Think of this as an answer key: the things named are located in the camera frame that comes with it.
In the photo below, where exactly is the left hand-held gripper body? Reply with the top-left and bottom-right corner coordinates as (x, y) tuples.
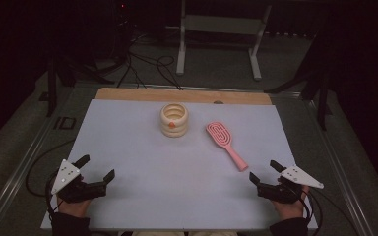
(51, 159), (108, 204)

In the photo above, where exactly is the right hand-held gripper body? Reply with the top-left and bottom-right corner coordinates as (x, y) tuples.
(257, 165), (325, 205)

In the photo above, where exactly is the pink hairbrush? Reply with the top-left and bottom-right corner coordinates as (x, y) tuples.
(205, 121), (249, 172)

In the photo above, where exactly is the cream ribbed cup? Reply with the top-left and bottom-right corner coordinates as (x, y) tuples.
(159, 102), (189, 139)

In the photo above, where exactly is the person's left hand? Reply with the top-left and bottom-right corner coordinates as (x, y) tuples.
(57, 196), (93, 219)

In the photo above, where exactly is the person's right hand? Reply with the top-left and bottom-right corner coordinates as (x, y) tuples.
(272, 185), (310, 221)

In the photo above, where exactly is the white table board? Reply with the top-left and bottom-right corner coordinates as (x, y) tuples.
(40, 98), (319, 231)

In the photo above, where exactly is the black stand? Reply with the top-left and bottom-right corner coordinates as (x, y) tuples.
(38, 53), (116, 118)
(264, 30), (334, 132)

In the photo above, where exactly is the wooden board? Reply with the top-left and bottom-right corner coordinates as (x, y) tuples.
(94, 87), (273, 106)

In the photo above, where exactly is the white metal stand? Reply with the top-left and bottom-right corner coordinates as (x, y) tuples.
(175, 0), (273, 82)

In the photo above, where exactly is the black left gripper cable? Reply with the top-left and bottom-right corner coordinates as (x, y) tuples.
(44, 169), (63, 218)

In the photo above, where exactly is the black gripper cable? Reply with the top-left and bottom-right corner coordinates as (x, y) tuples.
(44, 169), (63, 218)
(294, 186), (325, 236)

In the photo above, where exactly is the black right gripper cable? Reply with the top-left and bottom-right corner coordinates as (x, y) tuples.
(294, 186), (325, 236)

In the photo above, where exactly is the black rectangular floor bracket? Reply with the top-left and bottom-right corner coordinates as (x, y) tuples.
(53, 116), (78, 131)

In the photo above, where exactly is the black floor cable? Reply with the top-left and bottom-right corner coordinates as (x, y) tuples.
(25, 139), (76, 199)

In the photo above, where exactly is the metal floor rail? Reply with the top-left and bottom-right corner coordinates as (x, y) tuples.
(0, 88), (77, 236)
(303, 96), (377, 236)

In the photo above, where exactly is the bundle of black cables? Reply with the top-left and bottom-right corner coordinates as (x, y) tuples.
(116, 30), (184, 91)

